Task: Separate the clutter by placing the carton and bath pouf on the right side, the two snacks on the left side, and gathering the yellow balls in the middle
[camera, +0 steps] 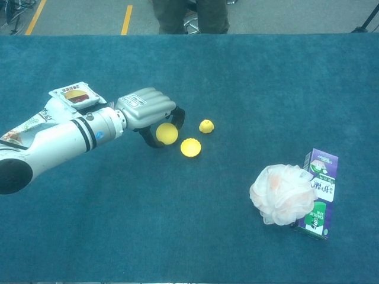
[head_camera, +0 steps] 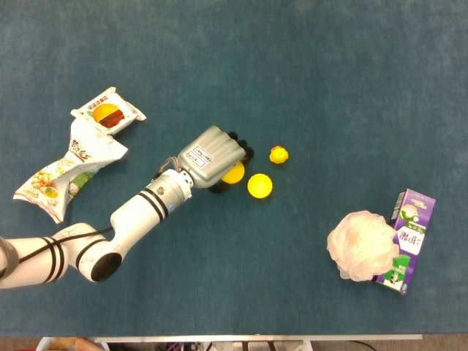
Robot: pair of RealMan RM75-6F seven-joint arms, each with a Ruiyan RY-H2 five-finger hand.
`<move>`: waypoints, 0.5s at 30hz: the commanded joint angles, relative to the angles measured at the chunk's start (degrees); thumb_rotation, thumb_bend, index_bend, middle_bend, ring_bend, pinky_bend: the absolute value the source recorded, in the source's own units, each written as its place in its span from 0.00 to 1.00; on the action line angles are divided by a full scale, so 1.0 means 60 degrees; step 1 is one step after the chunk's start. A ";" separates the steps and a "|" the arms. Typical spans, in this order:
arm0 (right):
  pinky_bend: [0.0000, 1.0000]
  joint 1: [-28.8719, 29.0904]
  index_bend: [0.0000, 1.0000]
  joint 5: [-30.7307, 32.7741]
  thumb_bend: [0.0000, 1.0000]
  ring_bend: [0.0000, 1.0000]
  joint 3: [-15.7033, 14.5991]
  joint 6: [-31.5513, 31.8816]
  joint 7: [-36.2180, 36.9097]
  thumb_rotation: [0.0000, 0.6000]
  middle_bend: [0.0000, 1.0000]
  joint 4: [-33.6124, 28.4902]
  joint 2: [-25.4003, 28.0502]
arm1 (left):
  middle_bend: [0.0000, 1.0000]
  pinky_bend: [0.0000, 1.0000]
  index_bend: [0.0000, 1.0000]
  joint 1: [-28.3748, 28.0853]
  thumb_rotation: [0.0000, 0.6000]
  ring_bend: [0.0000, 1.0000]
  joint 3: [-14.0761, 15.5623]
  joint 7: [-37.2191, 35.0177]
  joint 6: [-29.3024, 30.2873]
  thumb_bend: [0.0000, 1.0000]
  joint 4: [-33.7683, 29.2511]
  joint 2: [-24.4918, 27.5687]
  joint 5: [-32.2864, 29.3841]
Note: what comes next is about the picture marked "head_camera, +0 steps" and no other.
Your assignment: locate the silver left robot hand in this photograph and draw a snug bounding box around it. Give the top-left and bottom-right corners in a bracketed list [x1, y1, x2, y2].
[177, 125, 255, 194]

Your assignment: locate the smooth yellow ball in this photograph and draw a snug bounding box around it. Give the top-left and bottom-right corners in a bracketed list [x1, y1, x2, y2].
[221, 160, 245, 185]

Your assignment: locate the small white pastry packet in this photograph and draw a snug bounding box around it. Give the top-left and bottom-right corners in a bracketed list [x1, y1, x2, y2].
[70, 86, 147, 135]

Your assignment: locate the large white snack bag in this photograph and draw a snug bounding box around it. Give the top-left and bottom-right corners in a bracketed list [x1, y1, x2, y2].
[12, 116, 129, 224]

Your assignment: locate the white mesh bath sponge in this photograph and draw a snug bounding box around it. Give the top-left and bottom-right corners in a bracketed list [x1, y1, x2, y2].
[326, 210, 400, 283]

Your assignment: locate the purple milk carton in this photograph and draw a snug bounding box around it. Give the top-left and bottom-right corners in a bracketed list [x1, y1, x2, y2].
[374, 188, 437, 296]

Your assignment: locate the yellow scalloped plastic cap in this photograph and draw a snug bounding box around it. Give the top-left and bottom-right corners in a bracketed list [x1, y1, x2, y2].
[246, 172, 273, 200]

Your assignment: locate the small yellow rubber duck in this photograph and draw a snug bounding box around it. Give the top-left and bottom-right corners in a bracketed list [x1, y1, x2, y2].
[268, 145, 290, 165]

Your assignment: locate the blue felt table cover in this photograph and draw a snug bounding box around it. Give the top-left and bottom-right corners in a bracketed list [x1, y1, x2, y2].
[0, 0, 468, 338]

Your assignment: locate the brown object in bin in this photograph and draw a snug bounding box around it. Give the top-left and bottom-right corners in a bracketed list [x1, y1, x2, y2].
[75, 338, 107, 351]

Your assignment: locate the white plastic bin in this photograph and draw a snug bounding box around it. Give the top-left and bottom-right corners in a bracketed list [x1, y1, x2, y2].
[35, 336, 97, 351]

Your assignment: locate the aluminium table edge rail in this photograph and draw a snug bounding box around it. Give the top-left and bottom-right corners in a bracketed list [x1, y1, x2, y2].
[94, 334, 423, 344]

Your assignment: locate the bundle of coloured wires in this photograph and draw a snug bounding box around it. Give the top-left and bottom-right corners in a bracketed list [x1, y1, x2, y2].
[153, 341, 206, 351]

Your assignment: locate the white metal frame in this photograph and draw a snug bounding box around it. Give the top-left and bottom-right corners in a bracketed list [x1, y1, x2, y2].
[210, 341, 312, 351]

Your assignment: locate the black cable on floor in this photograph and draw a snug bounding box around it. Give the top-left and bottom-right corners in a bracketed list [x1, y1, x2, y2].
[343, 340, 377, 351]

